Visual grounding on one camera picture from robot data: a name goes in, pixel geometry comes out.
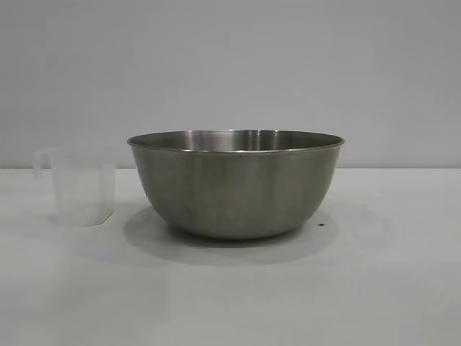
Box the stainless steel bowl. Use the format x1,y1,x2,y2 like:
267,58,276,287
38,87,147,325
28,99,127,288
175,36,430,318
125,128,346,241

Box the clear measuring cup with rice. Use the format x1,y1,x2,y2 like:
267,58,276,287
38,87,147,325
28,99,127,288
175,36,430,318
32,143,117,228

